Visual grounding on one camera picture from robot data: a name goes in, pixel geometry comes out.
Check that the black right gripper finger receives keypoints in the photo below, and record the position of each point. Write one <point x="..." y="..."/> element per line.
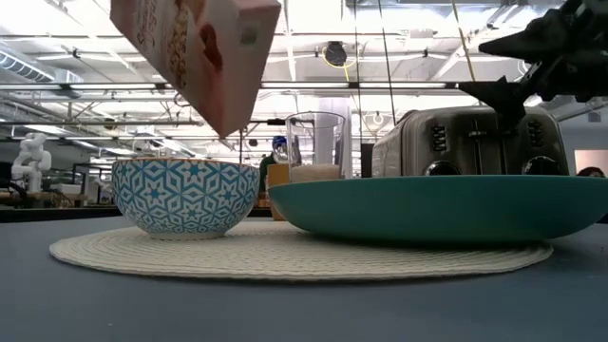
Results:
<point x="508" y="97"/>
<point x="532" y="43"/>

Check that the round white woven placemat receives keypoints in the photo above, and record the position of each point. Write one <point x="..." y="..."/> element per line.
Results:
<point x="266" y="256"/>

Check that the person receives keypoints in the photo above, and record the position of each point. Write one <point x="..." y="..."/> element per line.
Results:
<point x="591" y="172"/>
<point x="267" y="168"/>

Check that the pink strawberry yogurt cereal box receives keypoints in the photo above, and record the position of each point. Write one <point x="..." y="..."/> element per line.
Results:
<point x="190" y="57"/>

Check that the green plate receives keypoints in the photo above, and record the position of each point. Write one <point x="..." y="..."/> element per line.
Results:
<point x="427" y="209"/>

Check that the white robot figure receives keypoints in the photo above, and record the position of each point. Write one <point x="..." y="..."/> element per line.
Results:
<point x="32" y="157"/>

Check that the orange plastic cup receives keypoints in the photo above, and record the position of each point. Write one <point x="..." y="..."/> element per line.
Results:
<point x="277" y="176"/>

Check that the clear glass with milk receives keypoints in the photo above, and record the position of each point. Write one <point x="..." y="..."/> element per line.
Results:
<point x="316" y="147"/>

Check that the blue white patterned bowl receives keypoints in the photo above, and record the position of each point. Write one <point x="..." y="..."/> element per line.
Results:
<point x="185" y="197"/>

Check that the stainless steel four-slot toaster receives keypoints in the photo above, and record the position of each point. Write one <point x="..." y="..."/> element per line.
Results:
<point x="456" y="142"/>

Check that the black ceiling camera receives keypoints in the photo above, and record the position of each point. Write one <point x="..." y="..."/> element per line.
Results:
<point x="336" y="53"/>

